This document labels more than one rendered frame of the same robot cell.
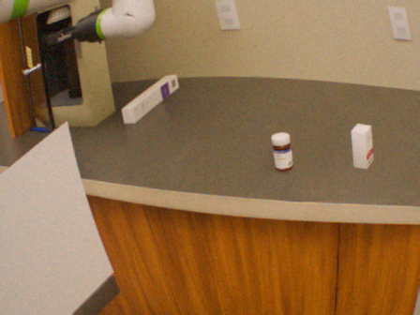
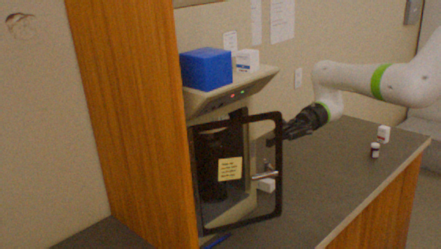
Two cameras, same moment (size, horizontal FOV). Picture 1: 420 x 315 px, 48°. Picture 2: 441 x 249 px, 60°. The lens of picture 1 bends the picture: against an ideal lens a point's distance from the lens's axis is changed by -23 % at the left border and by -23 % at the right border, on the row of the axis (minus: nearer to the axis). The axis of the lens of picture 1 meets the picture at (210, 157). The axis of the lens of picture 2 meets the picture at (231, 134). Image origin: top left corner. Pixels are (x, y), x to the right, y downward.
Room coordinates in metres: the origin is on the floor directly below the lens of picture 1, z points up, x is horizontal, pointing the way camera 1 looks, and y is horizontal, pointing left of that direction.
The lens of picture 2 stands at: (1.39, 1.53, 1.82)
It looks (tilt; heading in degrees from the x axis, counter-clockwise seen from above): 25 degrees down; 281
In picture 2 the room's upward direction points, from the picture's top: 3 degrees counter-clockwise
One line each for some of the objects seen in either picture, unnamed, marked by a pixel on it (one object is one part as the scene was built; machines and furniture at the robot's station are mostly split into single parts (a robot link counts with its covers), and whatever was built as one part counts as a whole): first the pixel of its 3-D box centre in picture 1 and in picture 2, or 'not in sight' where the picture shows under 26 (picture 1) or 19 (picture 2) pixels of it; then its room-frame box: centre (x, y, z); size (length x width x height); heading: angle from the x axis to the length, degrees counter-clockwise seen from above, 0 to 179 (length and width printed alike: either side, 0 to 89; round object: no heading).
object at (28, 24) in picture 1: (33, 67); (238, 176); (1.58, 0.50, 1.19); 0.30 x 0.01 x 0.40; 29
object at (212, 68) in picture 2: not in sight; (206, 68); (1.64, 0.55, 1.56); 0.10 x 0.10 x 0.09; 57
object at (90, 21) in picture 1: (98, 24); (313, 116); (1.35, 0.21, 1.28); 0.09 x 0.06 x 0.12; 147
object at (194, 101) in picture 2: not in sight; (232, 92); (1.59, 0.47, 1.46); 0.32 x 0.11 x 0.10; 57
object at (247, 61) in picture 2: not in sight; (247, 61); (1.55, 0.41, 1.54); 0.05 x 0.05 x 0.06; 65
